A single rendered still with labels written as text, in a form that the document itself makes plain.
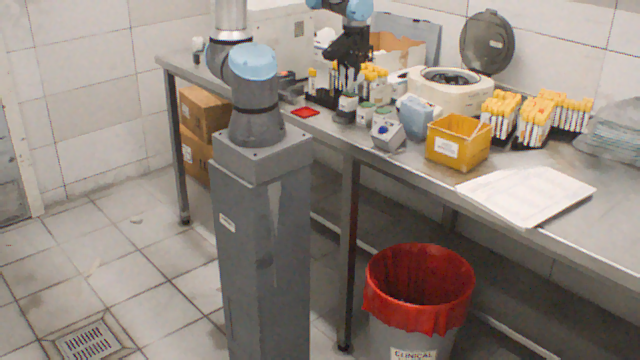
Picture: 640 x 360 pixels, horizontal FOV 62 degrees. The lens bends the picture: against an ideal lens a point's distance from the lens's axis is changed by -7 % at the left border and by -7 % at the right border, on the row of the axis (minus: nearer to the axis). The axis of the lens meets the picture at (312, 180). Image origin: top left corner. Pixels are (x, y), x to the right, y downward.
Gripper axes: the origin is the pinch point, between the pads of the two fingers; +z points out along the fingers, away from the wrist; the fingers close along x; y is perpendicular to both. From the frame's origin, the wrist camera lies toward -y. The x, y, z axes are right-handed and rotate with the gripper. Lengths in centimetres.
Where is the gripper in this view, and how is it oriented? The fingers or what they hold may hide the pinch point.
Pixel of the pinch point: (347, 90)
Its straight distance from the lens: 174.4
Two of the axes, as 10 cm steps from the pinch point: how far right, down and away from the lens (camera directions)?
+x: -6.7, -3.6, 6.5
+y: 7.5, -3.2, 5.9
